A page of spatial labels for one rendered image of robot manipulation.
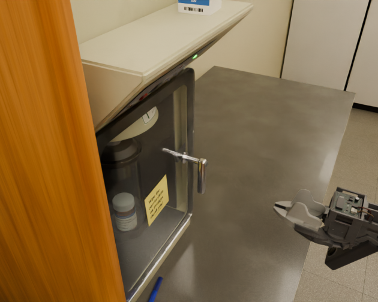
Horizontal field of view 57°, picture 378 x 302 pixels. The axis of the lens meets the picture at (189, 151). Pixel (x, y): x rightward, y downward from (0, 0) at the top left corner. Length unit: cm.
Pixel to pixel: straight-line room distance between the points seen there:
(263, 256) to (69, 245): 56
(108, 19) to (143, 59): 11
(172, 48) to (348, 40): 316
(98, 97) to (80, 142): 8
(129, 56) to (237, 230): 66
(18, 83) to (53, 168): 9
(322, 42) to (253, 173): 254
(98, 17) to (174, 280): 60
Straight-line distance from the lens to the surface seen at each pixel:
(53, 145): 34
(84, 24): 44
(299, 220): 70
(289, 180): 113
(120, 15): 49
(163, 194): 70
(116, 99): 38
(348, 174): 284
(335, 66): 360
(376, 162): 306
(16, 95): 34
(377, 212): 68
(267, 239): 94
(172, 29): 47
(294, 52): 362
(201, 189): 76
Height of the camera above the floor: 164
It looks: 36 degrees down
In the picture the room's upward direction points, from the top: straight up
